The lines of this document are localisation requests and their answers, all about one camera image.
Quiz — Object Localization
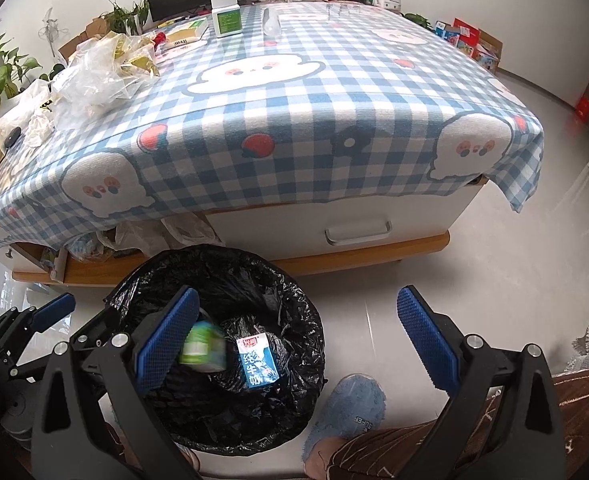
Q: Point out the tall leafy potted plant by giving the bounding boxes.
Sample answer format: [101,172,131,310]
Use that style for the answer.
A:
[97,0,151,36]

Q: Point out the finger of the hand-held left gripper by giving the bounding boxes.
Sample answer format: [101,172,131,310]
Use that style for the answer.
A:
[0,292,78,376]
[69,305,142,358]

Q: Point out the person's left leg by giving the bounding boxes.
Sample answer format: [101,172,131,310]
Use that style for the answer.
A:
[99,420,135,468]

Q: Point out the person's leg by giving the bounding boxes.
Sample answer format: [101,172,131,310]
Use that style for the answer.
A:
[305,367,589,480]
[99,420,135,468]

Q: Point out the black bag lined bin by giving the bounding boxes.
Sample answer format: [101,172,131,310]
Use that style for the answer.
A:
[104,244,325,457]

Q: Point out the white plastic bag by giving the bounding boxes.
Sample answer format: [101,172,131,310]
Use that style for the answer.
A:
[0,77,58,148]

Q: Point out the plain brown cardboard box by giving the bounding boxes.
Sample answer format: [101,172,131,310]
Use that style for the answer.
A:
[58,35,84,65]

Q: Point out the white plastic bags under tablecloth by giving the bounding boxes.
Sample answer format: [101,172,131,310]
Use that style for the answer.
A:
[97,214,225,261]

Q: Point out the blue checkered printed tablecloth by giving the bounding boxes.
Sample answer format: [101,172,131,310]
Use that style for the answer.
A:
[0,0,545,261]

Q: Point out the open white drawer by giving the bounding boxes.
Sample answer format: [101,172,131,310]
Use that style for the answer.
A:
[8,240,72,286]

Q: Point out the small green potted plant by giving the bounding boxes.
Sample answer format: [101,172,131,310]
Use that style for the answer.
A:
[402,11,433,31]

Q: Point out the white bottle green label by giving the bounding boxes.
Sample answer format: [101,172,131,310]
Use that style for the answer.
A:
[210,0,242,38]

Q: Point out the blue milk carton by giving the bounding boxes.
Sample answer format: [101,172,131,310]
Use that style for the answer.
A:
[237,334,280,391]

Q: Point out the blue white carton box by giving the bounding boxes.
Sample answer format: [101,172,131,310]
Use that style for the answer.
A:
[435,20,463,50]

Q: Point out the green white can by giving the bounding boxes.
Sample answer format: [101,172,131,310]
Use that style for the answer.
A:
[178,321,228,372]

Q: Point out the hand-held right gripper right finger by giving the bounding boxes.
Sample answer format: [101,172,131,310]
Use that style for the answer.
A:
[397,285,568,480]

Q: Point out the clear plastic container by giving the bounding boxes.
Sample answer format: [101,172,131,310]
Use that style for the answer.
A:
[327,2,363,20]

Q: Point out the brown bag red flower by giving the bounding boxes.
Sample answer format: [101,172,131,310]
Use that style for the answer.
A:
[82,17,110,42]

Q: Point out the clear plastic bags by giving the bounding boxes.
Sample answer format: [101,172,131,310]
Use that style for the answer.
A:
[49,32,162,121]

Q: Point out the blue right slipper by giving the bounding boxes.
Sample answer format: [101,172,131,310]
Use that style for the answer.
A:
[302,372,388,466]

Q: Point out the cardboard box colourful packs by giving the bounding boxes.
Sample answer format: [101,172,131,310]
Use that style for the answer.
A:
[452,17,504,75]

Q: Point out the white wire ornament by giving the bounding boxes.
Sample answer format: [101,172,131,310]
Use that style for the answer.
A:
[38,7,70,58]

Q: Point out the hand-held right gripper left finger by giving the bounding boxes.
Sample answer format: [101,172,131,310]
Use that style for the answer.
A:
[31,287,203,480]

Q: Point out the white cabinet wooden base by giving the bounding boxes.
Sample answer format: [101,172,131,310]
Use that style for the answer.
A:
[9,172,490,288]

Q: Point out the person's right leg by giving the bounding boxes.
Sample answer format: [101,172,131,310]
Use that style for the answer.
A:
[305,367,589,480]

